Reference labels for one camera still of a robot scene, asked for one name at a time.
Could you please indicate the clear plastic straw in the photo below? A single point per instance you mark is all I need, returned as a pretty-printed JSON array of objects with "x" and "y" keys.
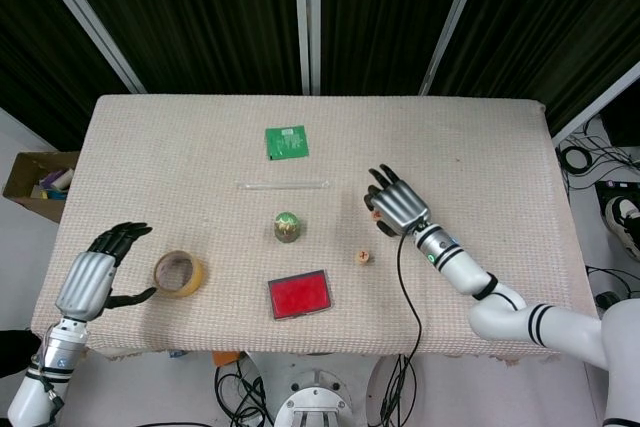
[{"x": 280, "y": 185}]

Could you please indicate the green circuit board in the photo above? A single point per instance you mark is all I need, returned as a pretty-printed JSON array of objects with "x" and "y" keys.
[{"x": 286, "y": 142}]

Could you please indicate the red ink pad case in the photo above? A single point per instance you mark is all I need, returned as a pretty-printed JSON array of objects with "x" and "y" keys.
[{"x": 300, "y": 294}]

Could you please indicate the beige woven tablecloth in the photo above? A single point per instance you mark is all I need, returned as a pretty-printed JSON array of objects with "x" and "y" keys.
[{"x": 200, "y": 147}]

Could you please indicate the yellow tape roll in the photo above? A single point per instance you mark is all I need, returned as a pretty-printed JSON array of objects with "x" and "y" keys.
[{"x": 192, "y": 279}]

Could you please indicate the orange floor object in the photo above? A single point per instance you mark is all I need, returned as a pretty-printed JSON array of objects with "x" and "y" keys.
[{"x": 225, "y": 358}]

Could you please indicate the black plug device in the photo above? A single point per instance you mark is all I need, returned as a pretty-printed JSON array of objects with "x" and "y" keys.
[{"x": 607, "y": 299}]

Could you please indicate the brown cardboard box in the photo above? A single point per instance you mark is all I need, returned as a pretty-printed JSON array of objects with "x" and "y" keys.
[{"x": 20, "y": 182}]

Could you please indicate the black equipment box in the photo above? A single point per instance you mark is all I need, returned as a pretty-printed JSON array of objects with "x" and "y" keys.
[{"x": 622, "y": 122}]

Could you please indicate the purple white paper roll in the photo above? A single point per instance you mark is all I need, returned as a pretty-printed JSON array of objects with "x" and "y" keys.
[{"x": 55, "y": 178}]

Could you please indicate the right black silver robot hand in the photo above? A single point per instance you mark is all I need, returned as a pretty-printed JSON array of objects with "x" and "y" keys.
[{"x": 400, "y": 204}]

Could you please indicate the black white sneaker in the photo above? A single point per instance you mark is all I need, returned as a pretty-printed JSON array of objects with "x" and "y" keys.
[{"x": 625, "y": 222}]

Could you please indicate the white partition post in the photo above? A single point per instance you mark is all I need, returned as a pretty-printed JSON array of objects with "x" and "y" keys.
[
  {"x": 455, "y": 22},
  {"x": 307, "y": 22},
  {"x": 90, "y": 22},
  {"x": 595, "y": 99}
]

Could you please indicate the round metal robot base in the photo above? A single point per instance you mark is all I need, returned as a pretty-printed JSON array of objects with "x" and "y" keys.
[{"x": 315, "y": 397}]

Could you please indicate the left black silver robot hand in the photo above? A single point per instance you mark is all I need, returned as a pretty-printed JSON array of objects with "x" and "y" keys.
[{"x": 85, "y": 282}]

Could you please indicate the gold green painted bell cup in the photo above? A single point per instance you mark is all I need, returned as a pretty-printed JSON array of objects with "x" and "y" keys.
[{"x": 287, "y": 227}]

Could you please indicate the dark curtain panel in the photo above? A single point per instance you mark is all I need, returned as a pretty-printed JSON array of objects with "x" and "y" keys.
[
  {"x": 30, "y": 47},
  {"x": 550, "y": 22},
  {"x": 200, "y": 22},
  {"x": 380, "y": 22}
]

